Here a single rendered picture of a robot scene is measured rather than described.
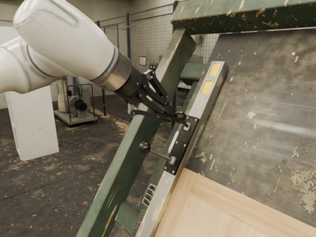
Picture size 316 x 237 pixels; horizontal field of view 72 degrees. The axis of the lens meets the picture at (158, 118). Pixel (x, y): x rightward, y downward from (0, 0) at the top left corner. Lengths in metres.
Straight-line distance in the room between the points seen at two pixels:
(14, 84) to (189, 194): 0.53
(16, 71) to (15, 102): 3.46
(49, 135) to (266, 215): 3.85
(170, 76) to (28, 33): 0.64
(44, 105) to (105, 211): 3.27
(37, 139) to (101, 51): 3.79
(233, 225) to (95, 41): 0.54
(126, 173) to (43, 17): 0.65
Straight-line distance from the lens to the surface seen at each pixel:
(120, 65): 0.46
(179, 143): 0.72
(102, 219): 0.93
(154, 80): 0.57
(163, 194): 0.73
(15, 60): 0.51
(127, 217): 0.91
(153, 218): 0.74
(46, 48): 0.41
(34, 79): 0.52
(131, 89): 0.49
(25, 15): 0.41
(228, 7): 0.88
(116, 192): 0.91
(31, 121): 4.06
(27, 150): 4.20
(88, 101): 5.76
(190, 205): 0.70
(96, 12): 9.20
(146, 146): 0.66
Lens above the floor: 1.71
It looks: 17 degrees down
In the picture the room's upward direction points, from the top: straight up
